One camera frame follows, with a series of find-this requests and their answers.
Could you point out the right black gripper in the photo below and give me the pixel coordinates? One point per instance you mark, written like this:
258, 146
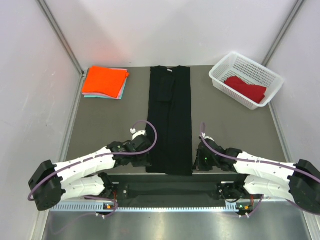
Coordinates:
198, 165

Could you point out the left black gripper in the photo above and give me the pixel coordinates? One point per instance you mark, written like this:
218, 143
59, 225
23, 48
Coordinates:
144, 162

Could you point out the black t shirt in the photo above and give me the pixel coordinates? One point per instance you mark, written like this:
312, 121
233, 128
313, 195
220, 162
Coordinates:
170, 113

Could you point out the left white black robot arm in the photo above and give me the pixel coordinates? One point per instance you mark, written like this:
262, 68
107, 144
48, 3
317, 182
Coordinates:
53, 183

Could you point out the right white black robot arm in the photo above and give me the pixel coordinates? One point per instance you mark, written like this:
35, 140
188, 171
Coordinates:
298, 183

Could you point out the red t shirt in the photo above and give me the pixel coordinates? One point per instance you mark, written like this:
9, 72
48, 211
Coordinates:
254, 92

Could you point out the white plastic basket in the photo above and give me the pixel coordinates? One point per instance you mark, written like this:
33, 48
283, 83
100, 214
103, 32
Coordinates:
249, 71

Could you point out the orange folded t shirt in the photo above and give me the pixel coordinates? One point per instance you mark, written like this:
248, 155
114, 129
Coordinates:
105, 82

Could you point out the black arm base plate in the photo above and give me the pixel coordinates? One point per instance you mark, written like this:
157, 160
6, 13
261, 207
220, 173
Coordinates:
159, 190

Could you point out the aluminium frame rail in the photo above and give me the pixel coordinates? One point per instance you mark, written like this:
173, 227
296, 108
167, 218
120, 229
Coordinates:
51, 194

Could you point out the grey slotted cable duct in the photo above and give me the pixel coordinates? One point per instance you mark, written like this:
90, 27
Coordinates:
107, 206

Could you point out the right aluminium corner post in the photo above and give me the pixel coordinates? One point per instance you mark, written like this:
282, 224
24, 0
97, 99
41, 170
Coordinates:
298, 5

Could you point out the aluminium corner post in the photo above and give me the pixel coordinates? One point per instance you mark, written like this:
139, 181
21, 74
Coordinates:
298, 5
60, 35

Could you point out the left aluminium corner post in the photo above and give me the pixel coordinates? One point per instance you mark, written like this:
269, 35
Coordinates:
60, 35

